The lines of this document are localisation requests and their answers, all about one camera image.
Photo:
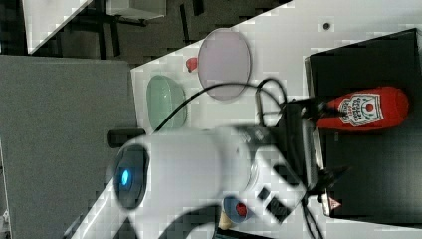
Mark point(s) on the toy strawberry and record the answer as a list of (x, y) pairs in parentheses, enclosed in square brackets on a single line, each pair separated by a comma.
[(192, 64)]

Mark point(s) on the white side table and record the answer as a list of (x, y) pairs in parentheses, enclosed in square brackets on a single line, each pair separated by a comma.
[(44, 18)]

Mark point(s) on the strawberry inside blue cup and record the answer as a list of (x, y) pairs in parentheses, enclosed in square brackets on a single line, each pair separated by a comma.
[(241, 209)]

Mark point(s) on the grey round plate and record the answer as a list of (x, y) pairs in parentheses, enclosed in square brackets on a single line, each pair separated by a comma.
[(224, 57)]

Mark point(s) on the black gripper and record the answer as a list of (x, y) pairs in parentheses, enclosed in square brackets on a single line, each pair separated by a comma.
[(301, 154)]

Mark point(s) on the green oval colander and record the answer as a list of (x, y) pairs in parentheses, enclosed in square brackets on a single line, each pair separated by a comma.
[(163, 96)]

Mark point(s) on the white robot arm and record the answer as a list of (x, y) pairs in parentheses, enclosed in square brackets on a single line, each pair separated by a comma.
[(171, 182)]

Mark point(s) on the black toaster oven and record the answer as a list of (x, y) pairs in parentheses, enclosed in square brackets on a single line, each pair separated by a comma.
[(376, 87)]

